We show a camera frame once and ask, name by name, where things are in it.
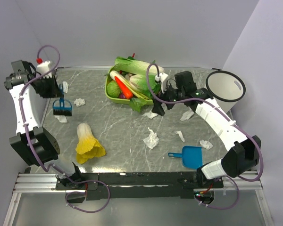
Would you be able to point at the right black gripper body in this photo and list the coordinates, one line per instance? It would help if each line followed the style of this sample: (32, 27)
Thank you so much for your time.
(171, 94)

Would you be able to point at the paper scrap near tray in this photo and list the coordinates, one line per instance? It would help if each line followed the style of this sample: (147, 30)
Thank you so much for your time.
(150, 115)

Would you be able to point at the blue hand brush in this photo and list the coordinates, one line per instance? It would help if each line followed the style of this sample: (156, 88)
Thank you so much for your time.
(62, 107)

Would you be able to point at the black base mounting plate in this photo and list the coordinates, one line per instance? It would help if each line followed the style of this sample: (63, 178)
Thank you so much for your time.
(181, 184)

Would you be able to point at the paper scrap far left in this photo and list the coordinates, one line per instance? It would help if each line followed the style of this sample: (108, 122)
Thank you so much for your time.
(79, 102)

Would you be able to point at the yellow white cabbage toy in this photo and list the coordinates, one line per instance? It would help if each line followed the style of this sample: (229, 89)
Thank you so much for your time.
(88, 146)

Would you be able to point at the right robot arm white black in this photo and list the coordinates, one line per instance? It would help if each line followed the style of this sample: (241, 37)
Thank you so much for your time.
(243, 150)

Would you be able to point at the large centre paper scrap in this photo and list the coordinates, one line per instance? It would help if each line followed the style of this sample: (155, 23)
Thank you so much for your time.
(151, 140)

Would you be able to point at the small narrow paper scrap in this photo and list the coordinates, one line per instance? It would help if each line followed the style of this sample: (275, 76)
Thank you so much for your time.
(180, 134)

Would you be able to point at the paper scrap near dustpan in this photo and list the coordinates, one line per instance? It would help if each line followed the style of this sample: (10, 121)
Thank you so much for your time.
(206, 144)

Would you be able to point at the orange carrot toy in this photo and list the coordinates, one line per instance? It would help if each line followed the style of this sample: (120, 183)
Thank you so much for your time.
(125, 90)

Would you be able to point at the aluminium rail frame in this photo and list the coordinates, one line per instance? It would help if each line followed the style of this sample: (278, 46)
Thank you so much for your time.
(46, 183)

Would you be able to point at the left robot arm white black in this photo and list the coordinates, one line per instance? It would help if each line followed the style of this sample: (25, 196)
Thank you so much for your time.
(29, 86)

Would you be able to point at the white trash bin black rim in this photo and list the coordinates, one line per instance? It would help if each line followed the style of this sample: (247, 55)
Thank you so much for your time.
(226, 87)

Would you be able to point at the blue dustpan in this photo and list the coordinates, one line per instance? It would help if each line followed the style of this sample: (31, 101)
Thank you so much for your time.
(191, 156)

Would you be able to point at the green leafy herb toy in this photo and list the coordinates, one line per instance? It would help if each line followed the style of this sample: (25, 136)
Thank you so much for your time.
(137, 103)

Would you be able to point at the paper scrap right of centre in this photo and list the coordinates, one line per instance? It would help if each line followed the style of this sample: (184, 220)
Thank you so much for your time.
(187, 115)

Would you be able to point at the short napa cabbage toy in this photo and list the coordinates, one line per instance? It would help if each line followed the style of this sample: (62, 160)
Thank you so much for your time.
(139, 83)

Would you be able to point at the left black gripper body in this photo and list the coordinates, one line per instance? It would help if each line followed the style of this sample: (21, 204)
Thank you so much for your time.
(46, 87)

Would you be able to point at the small paper scrap left edge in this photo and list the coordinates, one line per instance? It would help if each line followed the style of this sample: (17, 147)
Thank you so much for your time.
(61, 118)

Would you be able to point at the long napa cabbage toy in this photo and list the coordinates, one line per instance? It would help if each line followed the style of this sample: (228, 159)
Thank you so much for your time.
(130, 65)

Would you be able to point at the green vegetable tray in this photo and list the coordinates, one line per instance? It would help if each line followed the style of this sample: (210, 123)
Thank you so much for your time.
(126, 101)

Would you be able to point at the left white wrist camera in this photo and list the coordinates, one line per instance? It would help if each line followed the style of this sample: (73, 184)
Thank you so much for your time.
(43, 66)

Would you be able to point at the white leek toy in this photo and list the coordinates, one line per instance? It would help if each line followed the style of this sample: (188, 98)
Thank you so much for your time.
(115, 74)

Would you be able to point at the round green cabbage toy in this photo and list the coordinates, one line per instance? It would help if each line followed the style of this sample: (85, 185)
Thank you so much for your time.
(113, 90)

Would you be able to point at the paper scrap back left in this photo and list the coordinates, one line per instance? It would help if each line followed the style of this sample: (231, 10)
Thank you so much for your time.
(65, 86)

